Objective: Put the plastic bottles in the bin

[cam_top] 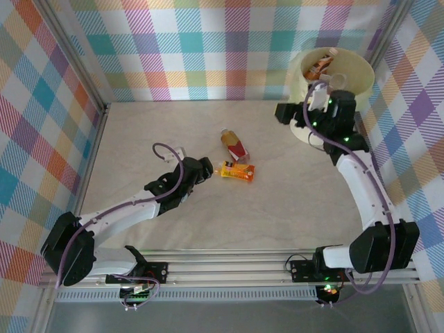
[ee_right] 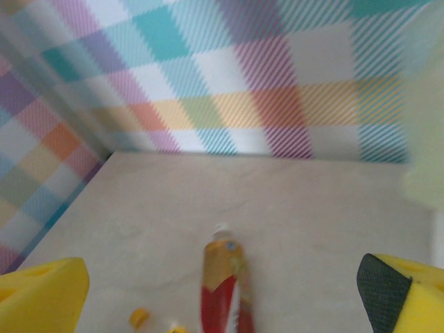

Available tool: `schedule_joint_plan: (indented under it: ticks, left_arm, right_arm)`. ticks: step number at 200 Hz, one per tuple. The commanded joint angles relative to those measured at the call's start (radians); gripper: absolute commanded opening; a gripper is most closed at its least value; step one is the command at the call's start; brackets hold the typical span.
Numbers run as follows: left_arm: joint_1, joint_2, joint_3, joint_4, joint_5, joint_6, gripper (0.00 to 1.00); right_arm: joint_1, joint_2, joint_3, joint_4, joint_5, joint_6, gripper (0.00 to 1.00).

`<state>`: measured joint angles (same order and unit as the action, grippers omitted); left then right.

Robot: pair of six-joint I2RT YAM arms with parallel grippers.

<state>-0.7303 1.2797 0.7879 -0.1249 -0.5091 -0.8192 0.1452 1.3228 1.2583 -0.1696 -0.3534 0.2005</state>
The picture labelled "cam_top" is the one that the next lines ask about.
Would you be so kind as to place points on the orange snack packet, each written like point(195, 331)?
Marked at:
point(239, 170)

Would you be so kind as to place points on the brown swirl label bottle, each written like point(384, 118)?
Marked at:
point(317, 67)

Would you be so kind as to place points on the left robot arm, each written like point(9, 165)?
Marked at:
point(118, 218)

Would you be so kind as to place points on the white ribbed bin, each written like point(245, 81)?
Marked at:
point(300, 133)

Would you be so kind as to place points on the red and gold drink bottle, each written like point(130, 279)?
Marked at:
point(236, 147)

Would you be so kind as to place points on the colourful plaid cloth backdrop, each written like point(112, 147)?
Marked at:
point(208, 52)

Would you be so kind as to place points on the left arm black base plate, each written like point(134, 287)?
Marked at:
point(159, 272)

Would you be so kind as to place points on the aluminium extrusion frame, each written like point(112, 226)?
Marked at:
point(225, 267)

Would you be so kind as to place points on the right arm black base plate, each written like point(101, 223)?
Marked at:
point(301, 270)

